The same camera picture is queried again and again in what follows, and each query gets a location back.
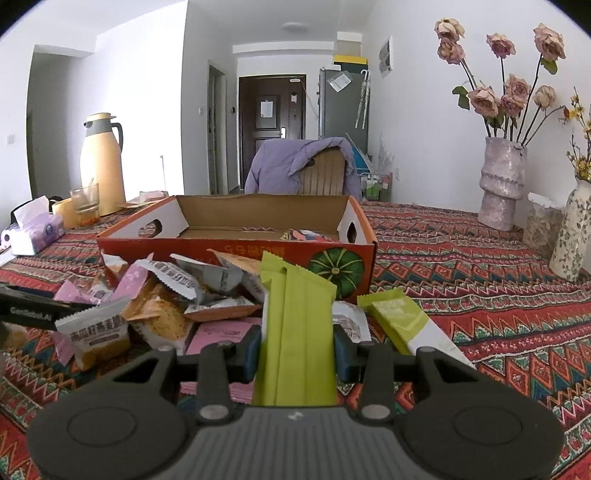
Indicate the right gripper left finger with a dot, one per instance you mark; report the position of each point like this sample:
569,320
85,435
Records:
219,366

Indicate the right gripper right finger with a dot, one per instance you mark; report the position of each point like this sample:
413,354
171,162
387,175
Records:
371,365

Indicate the pink snack packet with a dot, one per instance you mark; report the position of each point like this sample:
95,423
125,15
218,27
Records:
227,330

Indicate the green white snack pouch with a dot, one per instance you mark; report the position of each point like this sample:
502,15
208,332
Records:
407,325

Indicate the orange cracker packet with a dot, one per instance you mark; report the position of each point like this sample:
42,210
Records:
157,319

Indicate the oat crisp snack packet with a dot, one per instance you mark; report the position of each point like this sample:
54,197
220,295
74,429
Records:
97,334

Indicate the red spicy snack bag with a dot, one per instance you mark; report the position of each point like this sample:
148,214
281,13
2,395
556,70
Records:
305,235

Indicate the purple tissue pack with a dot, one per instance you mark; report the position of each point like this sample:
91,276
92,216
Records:
34,229

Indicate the yellow round cup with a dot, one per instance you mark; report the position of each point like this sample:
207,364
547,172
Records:
65,208

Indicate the patterned red tablecloth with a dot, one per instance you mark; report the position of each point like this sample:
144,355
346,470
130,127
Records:
492,295

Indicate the glass cup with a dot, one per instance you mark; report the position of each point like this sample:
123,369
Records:
85,201

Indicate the red cardboard pumpkin box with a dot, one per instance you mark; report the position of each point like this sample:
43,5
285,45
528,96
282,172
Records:
199,227

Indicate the beige thermos jug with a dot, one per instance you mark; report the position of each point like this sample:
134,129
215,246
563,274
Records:
100,160

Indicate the folded red cloth coasters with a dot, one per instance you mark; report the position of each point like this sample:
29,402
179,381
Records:
145,198

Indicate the wooden chair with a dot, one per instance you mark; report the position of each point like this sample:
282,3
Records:
324,174

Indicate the purple jacket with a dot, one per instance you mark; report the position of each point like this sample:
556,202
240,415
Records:
277,165

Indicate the floral white vase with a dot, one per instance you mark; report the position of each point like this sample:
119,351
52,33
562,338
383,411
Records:
571,246

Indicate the pink textured vase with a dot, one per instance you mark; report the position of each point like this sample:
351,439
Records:
502,181

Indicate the dark brown door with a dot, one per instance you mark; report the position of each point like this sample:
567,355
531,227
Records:
269,107

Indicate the grey refrigerator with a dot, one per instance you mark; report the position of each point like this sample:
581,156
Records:
341,107

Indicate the dried pink roses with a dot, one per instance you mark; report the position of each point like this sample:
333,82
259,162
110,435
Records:
516,111

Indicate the yellow dried flowers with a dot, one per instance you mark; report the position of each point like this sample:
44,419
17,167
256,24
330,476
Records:
576,116

